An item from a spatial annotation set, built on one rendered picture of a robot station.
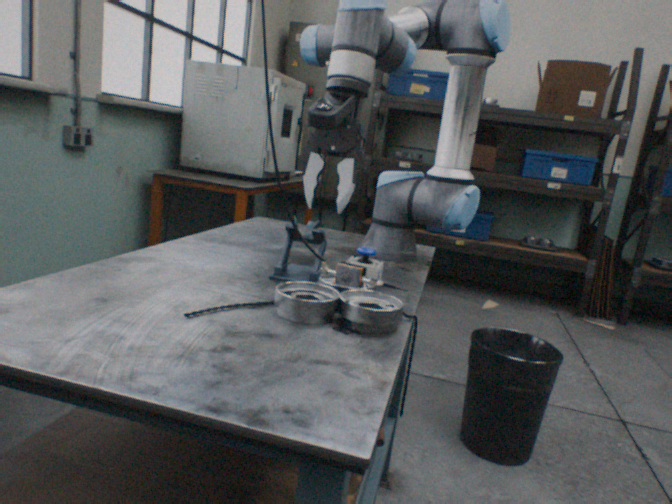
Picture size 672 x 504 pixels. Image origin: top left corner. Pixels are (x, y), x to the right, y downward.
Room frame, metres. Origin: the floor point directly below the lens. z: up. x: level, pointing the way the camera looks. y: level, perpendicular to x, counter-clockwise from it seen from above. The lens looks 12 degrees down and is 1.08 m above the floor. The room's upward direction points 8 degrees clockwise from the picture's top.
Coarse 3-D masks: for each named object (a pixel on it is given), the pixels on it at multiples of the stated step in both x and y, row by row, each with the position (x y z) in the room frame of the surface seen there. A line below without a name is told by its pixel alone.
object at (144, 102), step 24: (24, 0) 2.26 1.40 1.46; (120, 0) 2.81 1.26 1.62; (192, 0) 3.50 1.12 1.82; (24, 24) 2.26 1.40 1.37; (144, 24) 3.08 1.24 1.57; (168, 24) 3.25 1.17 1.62; (192, 24) 3.51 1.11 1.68; (24, 48) 2.26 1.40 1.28; (144, 48) 3.08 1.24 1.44; (192, 48) 3.53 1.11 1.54; (216, 48) 3.86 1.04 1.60; (0, 72) 2.12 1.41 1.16; (24, 72) 2.26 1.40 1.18; (144, 72) 3.08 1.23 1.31; (96, 96) 2.60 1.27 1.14; (120, 96) 2.84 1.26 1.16; (144, 96) 3.08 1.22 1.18
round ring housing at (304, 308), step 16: (288, 288) 0.84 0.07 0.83; (304, 288) 0.85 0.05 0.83; (320, 288) 0.85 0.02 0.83; (288, 304) 0.76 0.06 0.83; (304, 304) 0.75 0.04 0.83; (320, 304) 0.76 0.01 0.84; (336, 304) 0.78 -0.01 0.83; (288, 320) 0.76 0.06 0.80; (304, 320) 0.76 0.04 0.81; (320, 320) 0.77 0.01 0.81
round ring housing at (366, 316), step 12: (348, 300) 0.82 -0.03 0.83; (384, 300) 0.85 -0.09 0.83; (396, 300) 0.83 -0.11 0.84; (348, 312) 0.77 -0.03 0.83; (360, 312) 0.76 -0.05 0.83; (372, 312) 0.75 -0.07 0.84; (384, 312) 0.76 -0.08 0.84; (396, 312) 0.77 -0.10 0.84; (348, 324) 0.77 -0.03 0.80; (360, 324) 0.76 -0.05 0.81; (372, 324) 0.75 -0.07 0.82; (384, 324) 0.76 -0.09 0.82; (396, 324) 0.77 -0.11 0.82
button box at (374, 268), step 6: (354, 258) 1.08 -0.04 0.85; (360, 258) 1.07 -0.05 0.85; (360, 264) 1.03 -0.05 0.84; (366, 264) 1.03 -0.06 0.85; (372, 264) 1.04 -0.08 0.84; (378, 264) 1.05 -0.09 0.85; (372, 270) 1.02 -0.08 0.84; (378, 270) 1.02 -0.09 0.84; (372, 276) 1.02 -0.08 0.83; (378, 276) 1.03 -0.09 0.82
